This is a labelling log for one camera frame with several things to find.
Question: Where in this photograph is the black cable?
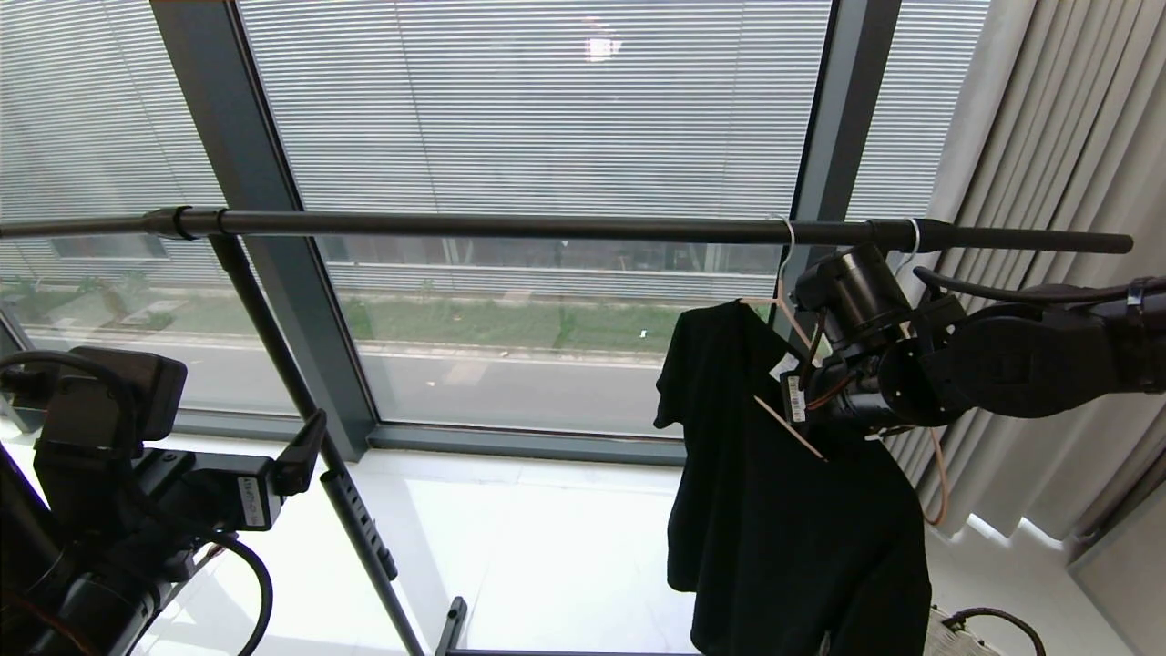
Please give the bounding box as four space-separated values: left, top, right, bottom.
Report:
914 264 1166 307
0 351 275 656

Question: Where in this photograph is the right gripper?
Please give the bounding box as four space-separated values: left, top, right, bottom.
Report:
779 363 914 440

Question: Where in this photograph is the white laundry basket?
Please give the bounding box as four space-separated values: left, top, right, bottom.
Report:
920 606 1048 656

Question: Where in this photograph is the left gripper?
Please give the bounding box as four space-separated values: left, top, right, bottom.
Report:
109 410 328 586

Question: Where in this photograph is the window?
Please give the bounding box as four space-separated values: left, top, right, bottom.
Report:
0 0 989 467

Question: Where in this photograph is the beige curtain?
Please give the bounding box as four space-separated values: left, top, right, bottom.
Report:
888 0 1166 549

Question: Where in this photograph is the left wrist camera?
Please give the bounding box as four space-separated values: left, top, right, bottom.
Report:
41 346 189 449

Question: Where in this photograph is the pink clothes hanger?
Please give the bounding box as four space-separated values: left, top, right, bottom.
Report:
924 426 951 528
740 216 828 462

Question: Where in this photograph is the black garment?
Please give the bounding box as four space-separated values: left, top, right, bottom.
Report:
654 301 933 656

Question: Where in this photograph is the black clothes rack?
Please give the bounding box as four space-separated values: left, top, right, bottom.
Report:
0 207 1135 656

